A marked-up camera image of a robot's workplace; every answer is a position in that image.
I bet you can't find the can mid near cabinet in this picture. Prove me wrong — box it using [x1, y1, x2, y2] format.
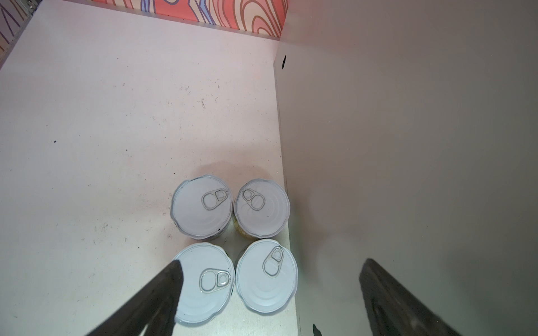
[235, 239, 298, 315]

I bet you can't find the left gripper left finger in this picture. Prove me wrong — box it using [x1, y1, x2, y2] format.
[89, 260, 183, 335]

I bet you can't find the can far left column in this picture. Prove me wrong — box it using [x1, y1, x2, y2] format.
[170, 174, 233, 241]

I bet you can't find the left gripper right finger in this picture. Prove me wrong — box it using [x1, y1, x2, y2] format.
[359, 258, 459, 336]

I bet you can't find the grey metal cabinet counter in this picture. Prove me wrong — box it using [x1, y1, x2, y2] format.
[274, 1, 537, 335]

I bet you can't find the can mid left column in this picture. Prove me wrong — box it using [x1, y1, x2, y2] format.
[175, 242, 235, 327]

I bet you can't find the can far near cabinet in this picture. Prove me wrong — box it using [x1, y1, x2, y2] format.
[233, 179, 291, 239]

